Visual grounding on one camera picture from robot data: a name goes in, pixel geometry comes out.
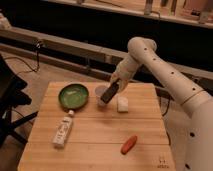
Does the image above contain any white rectangular block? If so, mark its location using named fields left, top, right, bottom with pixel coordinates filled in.
left=117, top=96, right=128, bottom=112

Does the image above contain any white tube bottle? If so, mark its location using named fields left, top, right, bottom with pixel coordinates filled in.
left=53, top=110, right=74, bottom=148

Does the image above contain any black eraser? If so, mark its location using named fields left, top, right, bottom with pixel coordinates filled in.
left=101, top=82, right=119, bottom=104

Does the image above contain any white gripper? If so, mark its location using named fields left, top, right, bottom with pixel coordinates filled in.
left=110, top=56, right=140, bottom=92

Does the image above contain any white ceramic cup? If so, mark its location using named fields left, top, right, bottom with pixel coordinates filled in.
left=95, top=85, right=108, bottom=107

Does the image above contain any orange carrot toy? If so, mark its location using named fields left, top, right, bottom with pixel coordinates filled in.
left=120, top=135, right=137, bottom=154

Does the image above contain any black office chair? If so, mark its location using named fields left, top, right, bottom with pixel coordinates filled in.
left=0, top=54, right=37, bottom=148

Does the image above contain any green plate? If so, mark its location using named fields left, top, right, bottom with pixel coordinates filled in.
left=58, top=83, right=89, bottom=110

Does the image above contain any black floor cable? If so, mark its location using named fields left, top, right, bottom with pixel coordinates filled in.
left=3, top=39, right=45, bottom=75

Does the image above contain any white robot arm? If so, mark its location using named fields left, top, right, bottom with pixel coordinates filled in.
left=110, top=37, right=213, bottom=171

